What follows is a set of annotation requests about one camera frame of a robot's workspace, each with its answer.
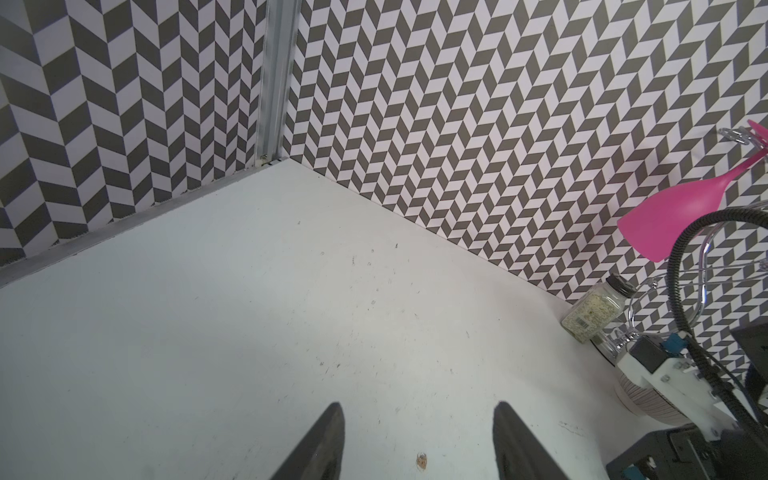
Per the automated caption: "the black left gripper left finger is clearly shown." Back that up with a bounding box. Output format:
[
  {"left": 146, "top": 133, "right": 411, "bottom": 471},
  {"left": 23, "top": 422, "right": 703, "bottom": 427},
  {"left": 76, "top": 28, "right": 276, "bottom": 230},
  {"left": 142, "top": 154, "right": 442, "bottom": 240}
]
[{"left": 271, "top": 402, "right": 345, "bottom": 480}]

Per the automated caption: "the chrome wire stand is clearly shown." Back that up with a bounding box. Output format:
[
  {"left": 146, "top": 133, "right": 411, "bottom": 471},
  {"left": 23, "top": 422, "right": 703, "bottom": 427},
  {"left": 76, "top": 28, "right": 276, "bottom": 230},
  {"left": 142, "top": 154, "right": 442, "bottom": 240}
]
[{"left": 590, "top": 125, "right": 768, "bottom": 367}]

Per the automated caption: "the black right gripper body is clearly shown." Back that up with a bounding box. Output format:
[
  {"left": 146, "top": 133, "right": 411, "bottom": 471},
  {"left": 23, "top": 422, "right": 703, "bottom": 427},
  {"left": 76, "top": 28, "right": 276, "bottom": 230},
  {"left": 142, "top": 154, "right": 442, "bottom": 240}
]
[{"left": 604, "top": 323, "right": 768, "bottom": 480}]

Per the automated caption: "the glass spice jar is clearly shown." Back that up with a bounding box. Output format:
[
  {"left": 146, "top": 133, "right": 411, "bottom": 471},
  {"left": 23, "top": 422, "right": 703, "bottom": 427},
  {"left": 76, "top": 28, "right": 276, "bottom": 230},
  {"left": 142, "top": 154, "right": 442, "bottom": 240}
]
[{"left": 560, "top": 273, "right": 638, "bottom": 343}]

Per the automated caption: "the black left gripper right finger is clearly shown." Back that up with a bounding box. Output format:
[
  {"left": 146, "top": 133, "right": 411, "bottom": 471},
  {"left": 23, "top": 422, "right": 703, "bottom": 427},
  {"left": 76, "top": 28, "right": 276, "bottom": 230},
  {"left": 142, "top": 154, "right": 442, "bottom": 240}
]
[{"left": 492, "top": 401, "right": 568, "bottom": 480}]

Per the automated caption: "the striped ceramic bowl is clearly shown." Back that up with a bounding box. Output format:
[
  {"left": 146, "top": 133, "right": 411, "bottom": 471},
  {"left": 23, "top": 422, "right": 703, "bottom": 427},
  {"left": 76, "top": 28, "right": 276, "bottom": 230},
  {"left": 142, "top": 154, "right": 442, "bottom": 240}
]
[{"left": 614, "top": 369, "right": 690, "bottom": 427}]

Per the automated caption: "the left corner metal post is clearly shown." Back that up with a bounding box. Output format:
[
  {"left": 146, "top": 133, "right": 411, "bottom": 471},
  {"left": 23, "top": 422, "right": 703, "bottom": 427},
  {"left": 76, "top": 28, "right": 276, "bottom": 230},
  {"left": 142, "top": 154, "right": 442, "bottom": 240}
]
[{"left": 255, "top": 0, "right": 301, "bottom": 167}]

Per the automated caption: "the pink lamp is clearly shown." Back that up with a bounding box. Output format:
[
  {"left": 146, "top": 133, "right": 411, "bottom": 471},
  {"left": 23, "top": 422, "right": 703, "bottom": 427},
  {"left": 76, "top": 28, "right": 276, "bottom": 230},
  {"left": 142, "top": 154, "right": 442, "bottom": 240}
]
[{"left": 617, "top": 121, "right": 767, "bottom": 262}]

